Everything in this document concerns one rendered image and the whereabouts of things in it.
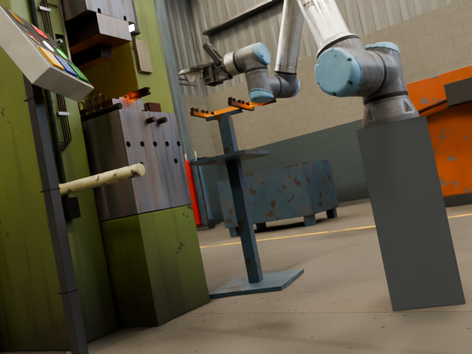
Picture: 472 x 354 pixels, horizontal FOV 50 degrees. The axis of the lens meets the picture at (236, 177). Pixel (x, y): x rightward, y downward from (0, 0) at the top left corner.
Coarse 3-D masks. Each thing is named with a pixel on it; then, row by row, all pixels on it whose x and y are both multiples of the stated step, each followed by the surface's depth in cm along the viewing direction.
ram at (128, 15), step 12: (60, 0) 222; (72, 0) 218; (84, 0) 214; (96, 0) 220; (108, 0) 226; (120, 0) 233; (72, 12) 219; (84, 12) 216; (96, 12) 219; (108, 12) 225; (120, 12) 232; (132, 12) 239; (72, 24) 226; (132, 24) 239
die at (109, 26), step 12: (84, 24) 222; (96, 24) 218; (108, 24) 223; (120, 24) 230; (72, 36) 227; (84, 36) 223; (96, 36) 220; (108, 36) 223; (120, 36) 229; (72, 48) 230; (84, 48) 233
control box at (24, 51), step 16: (0, 16) 156; (0, 32) 156; (16, 32) 156; (32, 32) 168; (16, 48) 156; (32, 48) 155; (48, 48) 170; (16, 64) 156; (32, 64) 155; (48, 64) 155; (32, 80) 155; (48, 80) 160; (64, 80) 167; (80, 80) 176; (80, 96) 185
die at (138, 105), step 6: (126, 96) 225; (102, 102) 220; (108, 102) 218; (114, 102) 218; (120, 102) 220; (126, 102) 224; (132, 102) 227; (138, 102) 231; (90, 108) 224; (96, 108) 222; (126, 108) 223; (132, 108) 226; (138, 108) 230; (144, 108) 233; (84, 114) 226
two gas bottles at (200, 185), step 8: (192, 152) 968; (184, 160) 984; (192, 160) 959; (192, 168) 961; (200, 168) 959; (192, 176) 976; (200, 176) 947; (192, 184) 973; (200, 184) 946; (192, 192) 972; (200, 192) 955; (208, 192) 965; (192, 200) 971; (200, 200) 956; (208, 200) 959; (192, 208) 971; (200, 208) 957; (208, 208) 956; (200, 216) 972; (208, 216) 944; (200, 224) 970; (208, 224) 938; (216, 224) 958
